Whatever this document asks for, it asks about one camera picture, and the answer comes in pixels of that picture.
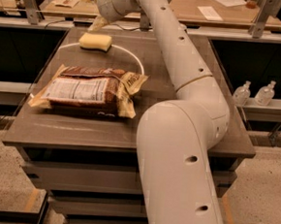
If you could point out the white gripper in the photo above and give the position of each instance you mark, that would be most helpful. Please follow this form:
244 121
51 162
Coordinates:
102 8

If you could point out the yellow sponge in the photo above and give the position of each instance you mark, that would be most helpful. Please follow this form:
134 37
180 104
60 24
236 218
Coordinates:
99 42

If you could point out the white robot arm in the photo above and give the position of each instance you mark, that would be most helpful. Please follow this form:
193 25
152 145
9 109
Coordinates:
174 136

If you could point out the brown chip bag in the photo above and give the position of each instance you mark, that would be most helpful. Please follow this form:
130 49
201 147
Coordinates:
105 91

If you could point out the small paper note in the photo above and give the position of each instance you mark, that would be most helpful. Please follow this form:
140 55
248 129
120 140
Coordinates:
65 3

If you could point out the white paper sheet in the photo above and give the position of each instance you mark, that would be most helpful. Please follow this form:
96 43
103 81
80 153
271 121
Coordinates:
209 13

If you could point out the grey drawer cabinet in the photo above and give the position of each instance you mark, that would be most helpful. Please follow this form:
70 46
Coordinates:
88 164

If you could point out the clear plastic bottle left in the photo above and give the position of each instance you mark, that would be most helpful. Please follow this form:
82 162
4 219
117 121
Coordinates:
242 93

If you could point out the grey metal bracket left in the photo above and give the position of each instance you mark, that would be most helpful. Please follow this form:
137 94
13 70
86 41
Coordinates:
32 11

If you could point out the grey metal bracket right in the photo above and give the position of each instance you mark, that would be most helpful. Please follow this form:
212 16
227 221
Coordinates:
257 28

